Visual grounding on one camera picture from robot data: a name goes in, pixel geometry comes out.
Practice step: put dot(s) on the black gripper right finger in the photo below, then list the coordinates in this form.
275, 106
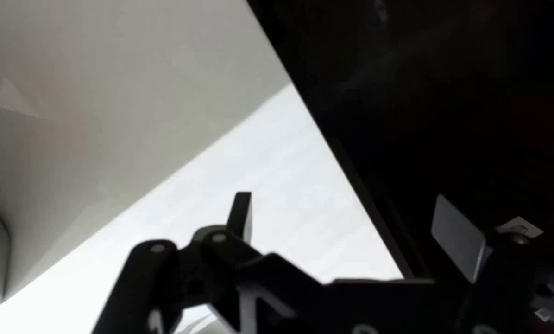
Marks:
468, 247

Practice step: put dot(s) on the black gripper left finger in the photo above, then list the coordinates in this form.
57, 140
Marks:
166, 285

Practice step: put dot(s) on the dark brown cabinet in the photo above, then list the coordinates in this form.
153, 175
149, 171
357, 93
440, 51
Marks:
437, 105

